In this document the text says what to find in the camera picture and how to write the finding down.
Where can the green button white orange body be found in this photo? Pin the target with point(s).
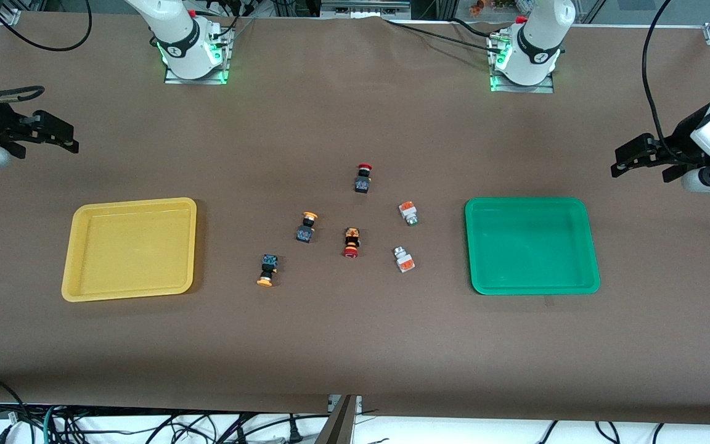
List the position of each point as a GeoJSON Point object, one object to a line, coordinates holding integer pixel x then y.
{"type": "Point", "coordinates": [405, 264]}
{"type": "Point", "coordinates": [407, 210]}

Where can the brown table mat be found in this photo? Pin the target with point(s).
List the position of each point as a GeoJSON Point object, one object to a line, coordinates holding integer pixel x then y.
{"type": "Point", "coordinates": [355, 345]}

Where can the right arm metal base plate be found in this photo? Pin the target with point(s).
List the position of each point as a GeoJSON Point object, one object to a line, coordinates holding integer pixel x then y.
{"type": "Point", "coordinates": [198, 81]}

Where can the yellow push button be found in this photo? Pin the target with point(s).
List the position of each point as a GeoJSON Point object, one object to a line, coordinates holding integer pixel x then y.
{"type": "Point", "coordinates": [268, 264]}
{"type": "Point", "coordinates": [306, 233]}

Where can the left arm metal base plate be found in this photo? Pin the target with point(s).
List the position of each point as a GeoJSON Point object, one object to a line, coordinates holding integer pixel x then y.
{"type": "Point", "coordinates": [524, 88]}

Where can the aluminium profile post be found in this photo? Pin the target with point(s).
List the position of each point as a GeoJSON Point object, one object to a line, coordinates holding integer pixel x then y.
{"type": "Point", "coordinates": [342, 425]}

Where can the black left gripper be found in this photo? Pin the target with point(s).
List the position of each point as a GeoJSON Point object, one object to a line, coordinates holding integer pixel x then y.
{"type": "Point", "coordinates": [677, 143]}

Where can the yellow plastic tray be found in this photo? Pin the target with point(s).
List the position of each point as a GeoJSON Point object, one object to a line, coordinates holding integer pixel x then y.
{"type": "Point", "coordinates": [133, 253]}

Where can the green plastic tray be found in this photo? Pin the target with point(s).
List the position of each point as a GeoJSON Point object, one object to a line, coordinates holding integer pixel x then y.
{"type": "Point", "coordinates": [530, 246]}

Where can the red button black body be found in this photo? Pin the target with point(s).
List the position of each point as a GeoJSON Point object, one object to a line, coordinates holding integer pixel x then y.
{"type": "Point", "coordinates": [363, 183]}

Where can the aluminium frame bar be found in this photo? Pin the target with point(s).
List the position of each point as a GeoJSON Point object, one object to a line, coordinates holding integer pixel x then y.
{"type": "Point", "coordinates": [364, 7]}

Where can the red button orange body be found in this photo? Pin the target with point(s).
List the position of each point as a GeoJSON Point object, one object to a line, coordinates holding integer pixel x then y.
{"type": "Point", "coordinates": [351, 237]}

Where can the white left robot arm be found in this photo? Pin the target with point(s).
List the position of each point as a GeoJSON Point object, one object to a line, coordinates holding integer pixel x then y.
{"type": "Point", "coordinates": [540, 37]}

